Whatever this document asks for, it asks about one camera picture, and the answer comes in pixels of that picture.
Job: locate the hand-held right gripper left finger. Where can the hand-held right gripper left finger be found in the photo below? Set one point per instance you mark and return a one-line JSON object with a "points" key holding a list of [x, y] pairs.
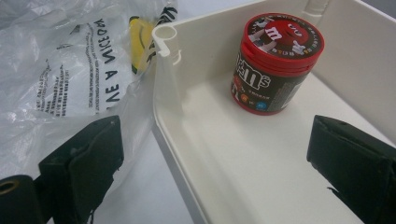
{"points": [[84, 174]]}

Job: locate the white plastic bin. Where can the white plastic bin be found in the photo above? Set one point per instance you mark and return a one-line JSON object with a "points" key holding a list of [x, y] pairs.
{"points": [[249, 168]]}

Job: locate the red candy jar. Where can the red candy jar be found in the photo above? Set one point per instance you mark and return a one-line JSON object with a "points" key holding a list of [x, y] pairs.
{"points": [[274, 65]]}

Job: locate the clear printed plastic bag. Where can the clear printed plastic bag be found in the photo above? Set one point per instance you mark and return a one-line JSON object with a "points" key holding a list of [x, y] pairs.
{"points": [[46, 77]]}

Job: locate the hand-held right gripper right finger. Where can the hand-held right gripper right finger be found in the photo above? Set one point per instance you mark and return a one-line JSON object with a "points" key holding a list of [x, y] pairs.
{"points": [[358, 168]]}

